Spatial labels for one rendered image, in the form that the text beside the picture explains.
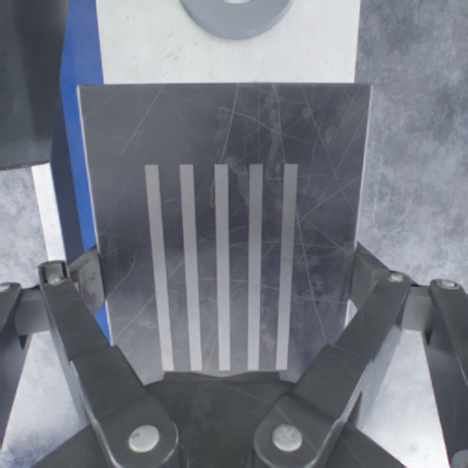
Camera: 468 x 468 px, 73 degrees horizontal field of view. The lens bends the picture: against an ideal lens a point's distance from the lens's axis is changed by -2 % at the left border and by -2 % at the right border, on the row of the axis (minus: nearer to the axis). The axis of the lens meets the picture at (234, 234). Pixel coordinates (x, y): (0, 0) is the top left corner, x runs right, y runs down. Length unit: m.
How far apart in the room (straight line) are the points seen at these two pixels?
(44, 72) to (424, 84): 1.57
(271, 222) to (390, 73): 1.58
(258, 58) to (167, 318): 0.25
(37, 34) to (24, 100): 0.09
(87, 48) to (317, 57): 0.78
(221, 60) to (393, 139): 1.43
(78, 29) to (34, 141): 0.66
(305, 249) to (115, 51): 0.27
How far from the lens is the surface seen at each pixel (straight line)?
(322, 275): 0.17
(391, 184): 1.74
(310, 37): 0.36
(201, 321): 0.18
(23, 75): 0.44
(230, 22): 0.33
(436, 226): 1.91
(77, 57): 1.05
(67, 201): 1.03
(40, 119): 0.45
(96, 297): 0.18
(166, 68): 0.35
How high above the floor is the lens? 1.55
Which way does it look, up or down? 72 degrees down
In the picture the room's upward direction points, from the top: 179 degrees clockwise
